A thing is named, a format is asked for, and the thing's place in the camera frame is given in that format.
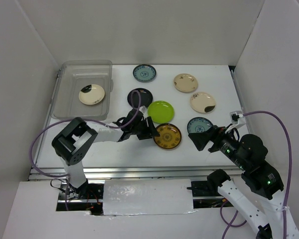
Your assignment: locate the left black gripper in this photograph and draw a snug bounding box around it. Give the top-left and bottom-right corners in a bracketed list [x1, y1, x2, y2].
[131, 117, 159, 140]

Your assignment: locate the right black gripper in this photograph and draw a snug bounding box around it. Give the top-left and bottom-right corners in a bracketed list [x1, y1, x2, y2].
[187, 122, 248, 169]

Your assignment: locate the yellow patterned plate brown rim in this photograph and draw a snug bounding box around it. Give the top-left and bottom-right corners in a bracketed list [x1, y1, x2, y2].
[153, 123, 182, 150]

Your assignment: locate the lime green plate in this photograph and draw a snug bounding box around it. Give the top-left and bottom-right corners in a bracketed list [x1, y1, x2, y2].
[148, 101, 174, 123]

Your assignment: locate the cream plate with black patch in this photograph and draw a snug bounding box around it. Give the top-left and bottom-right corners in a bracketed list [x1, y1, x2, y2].
[79, 84, 105, 105]

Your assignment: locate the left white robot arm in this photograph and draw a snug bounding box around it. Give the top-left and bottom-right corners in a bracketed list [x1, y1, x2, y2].
[52, 110, 160, 199]

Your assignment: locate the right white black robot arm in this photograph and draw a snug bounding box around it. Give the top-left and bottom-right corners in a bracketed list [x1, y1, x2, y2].
[189, 126, 299, 239]

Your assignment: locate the clear plastic bin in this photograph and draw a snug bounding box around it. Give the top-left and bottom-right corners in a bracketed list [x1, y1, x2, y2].
[50, 60, 114, 120]

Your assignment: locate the blue floral plate near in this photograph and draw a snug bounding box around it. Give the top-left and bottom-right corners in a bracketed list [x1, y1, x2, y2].
[186, 117, 213, 133]

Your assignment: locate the blue floral plate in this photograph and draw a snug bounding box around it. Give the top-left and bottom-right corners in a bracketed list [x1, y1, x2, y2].
[186, 117, 213, 133]
[133, 64, 157, 83]

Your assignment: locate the black glossy plate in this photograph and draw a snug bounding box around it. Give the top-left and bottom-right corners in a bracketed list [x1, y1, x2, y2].
[127, 88, 153, 109]

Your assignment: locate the cream plate black patch right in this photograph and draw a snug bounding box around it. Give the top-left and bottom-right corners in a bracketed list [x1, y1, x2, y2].
[190, 92, 216, 114]

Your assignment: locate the cream plate with floral marks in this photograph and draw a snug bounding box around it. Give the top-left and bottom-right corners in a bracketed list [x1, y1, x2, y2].
[173, 73, 198, 93]

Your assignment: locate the blue floral plate far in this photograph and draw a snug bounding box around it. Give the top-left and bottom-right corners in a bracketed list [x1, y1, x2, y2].
[133, 64, 157, 83]

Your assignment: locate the white cover sheet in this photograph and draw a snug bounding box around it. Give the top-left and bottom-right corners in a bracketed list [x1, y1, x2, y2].
[103, 179, 194, 216]

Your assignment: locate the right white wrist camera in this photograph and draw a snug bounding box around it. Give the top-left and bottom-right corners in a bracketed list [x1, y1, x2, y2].
[229, 111, 246, 130]

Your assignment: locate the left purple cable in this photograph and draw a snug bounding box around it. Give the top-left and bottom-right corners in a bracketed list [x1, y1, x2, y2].
[30, 90, 143, 211]

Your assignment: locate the aluminium rail frame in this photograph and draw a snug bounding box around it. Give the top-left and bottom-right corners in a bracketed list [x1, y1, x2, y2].
[27, 65, 252, 217]

